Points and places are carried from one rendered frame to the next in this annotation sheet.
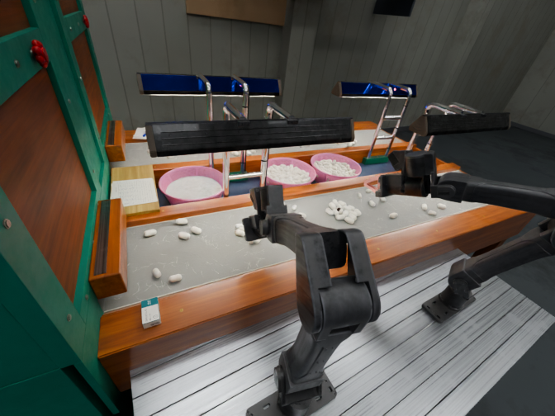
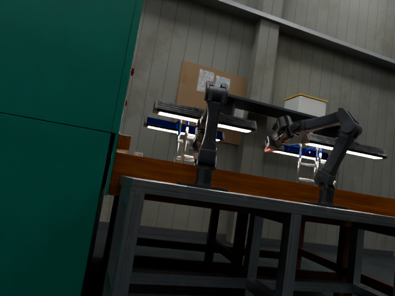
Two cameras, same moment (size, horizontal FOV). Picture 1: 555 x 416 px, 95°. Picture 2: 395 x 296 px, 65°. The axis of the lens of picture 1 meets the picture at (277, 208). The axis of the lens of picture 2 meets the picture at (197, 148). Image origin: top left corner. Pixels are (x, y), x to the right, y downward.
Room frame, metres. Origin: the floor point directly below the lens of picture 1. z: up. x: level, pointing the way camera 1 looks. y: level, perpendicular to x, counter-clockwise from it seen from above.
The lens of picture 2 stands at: (-0.99, -0.38, 0.68)
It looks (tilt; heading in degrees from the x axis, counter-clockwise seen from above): 7 degrees up; 16
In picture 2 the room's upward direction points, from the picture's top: 9 degrees clockwise
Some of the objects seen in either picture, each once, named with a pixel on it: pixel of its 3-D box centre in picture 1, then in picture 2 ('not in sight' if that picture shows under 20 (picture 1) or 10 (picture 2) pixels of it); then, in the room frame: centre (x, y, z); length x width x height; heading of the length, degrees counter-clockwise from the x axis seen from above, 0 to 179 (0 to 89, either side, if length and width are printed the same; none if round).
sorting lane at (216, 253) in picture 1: (358, 212); not in sight; (0.89, -0.34, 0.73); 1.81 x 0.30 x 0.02; 120
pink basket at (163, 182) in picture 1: (194, 191); not in sight; (0.88, 0.35, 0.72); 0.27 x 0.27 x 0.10
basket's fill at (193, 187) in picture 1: (195, 192); not in sight; (0.88, 0.35, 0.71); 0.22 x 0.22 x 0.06
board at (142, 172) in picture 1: (134, 187); not in sight; (0.77, 0.54, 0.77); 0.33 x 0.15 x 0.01; 30
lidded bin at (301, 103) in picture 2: not in sight; (304, 108); (3.30, -0.59, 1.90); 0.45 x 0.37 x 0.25; 124
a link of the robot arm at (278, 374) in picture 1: (297, 380); (205, 161); (0.21, -0.09, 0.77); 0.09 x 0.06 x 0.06; 109
